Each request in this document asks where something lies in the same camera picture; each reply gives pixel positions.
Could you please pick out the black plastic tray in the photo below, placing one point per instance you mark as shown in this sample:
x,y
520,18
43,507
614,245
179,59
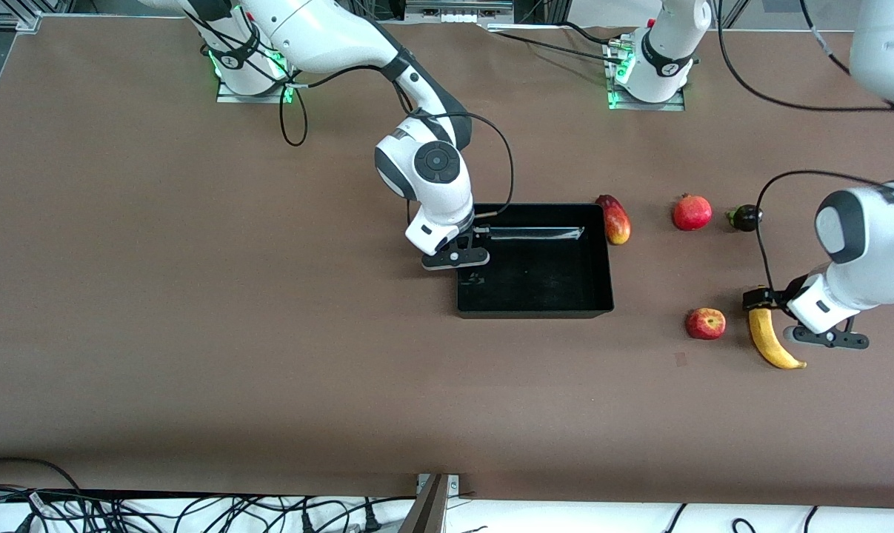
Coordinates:
x,y
535,281

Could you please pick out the small metal bracket plate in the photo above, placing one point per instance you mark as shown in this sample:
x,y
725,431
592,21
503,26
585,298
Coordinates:
x,y
454,485

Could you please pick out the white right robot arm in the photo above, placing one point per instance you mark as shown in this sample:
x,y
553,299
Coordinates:
x,y
321,37

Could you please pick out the red yellow mango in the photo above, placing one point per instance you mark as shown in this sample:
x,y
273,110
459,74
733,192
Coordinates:
x,y
615,222

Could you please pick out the dark purple mangosteen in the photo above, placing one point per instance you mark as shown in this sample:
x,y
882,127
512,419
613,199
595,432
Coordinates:
x,y
744,218

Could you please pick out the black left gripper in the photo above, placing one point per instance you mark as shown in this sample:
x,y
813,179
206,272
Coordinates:
x,y
769,297

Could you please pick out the grey power strip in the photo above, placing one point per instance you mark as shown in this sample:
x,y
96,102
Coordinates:
x,y
458,9

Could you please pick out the red apple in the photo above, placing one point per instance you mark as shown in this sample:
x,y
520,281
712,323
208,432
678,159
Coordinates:
x,y
706,323

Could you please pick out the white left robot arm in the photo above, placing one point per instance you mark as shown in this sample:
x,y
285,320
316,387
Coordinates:
x,y
869,244

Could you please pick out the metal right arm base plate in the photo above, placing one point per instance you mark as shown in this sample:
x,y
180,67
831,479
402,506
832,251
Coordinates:
x,y
228,96

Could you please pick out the yellow banana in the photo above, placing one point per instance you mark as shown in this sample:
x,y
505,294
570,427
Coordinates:
x,y
769,340

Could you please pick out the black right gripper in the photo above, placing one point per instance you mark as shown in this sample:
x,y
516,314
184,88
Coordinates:
x,y
467,235

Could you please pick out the dark metal profile bar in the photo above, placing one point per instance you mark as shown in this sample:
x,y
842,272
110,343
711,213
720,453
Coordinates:
x,y
426,511

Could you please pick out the red pomegranate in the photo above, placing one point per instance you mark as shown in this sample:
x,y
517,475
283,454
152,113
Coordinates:
x,y
692,213

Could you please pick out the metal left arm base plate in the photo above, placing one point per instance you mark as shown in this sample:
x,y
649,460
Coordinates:
x,y
676,104

